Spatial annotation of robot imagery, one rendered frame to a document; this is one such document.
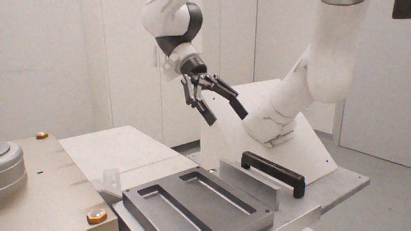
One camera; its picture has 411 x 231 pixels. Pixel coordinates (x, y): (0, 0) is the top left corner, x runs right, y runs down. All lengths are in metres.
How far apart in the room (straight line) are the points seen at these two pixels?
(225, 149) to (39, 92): 2.17
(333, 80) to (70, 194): 0.63
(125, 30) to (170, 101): 0.76
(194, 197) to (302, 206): 0.19
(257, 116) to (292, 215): 0.52
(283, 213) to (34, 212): 0.37
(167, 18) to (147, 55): 1.91
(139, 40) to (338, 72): 2.10
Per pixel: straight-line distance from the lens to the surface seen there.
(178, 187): 0.56
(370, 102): 3.41
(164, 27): 0.85
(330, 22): 0.78
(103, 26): 2.58
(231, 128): 1.02
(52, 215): 0.31
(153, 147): 1.38
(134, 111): 2.76
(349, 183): 1.18
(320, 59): 0.81
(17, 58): 2.87
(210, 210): 0.50
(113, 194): 0.58
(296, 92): 0.92
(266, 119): 0.99
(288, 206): 0.57
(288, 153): 1.12
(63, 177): 0.38
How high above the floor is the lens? 1.27
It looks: 17 degrees down
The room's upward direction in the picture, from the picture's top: straight up
